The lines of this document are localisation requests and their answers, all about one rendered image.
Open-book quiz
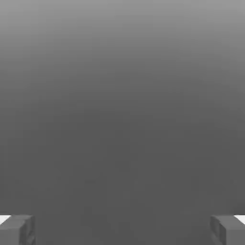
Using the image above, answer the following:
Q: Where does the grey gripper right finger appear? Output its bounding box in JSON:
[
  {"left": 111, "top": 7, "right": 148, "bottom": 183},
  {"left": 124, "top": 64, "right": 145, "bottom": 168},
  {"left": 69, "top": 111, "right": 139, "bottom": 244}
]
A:
[{"left": 209, "top": 214, "right": 245, "bottom": 245}]

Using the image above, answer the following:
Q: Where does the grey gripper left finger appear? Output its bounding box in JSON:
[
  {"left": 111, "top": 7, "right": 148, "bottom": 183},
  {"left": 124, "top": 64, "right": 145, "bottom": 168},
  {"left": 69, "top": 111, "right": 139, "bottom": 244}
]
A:
[{"left": 0, "top": 214, "right": 36, "bottom": 245}]

